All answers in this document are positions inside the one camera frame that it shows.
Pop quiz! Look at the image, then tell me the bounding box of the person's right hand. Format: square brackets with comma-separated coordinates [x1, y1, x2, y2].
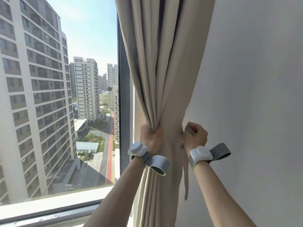
[184, 122, 209, 151]

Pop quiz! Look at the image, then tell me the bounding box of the person's left forearm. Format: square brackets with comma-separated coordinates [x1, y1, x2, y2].
[83, 156, 147, 227]

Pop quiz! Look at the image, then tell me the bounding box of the person's left hand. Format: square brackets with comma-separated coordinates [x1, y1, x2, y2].
[140, 124, 163, 156]

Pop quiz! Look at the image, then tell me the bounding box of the slim white tower building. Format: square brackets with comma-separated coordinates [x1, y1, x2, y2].
[107, 63, 119, 110]

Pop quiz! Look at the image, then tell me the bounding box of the white grey wrist tracker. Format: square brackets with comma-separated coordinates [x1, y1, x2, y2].
[188, 143, 232, 169]
[127, 142, 172, 176]

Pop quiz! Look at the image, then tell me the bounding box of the beige curtain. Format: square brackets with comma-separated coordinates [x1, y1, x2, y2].
[114, 0, 216, 227]

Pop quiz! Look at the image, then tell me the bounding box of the person's right forearm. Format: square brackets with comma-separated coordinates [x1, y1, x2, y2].
[192, 160, 258, 227]

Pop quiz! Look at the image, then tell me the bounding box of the beige curtain strap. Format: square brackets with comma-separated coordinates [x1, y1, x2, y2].
[181, 125, 196, 201]

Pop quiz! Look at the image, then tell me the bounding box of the large grey apartment building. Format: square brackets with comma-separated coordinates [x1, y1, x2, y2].
[0, 0, 77, 204]

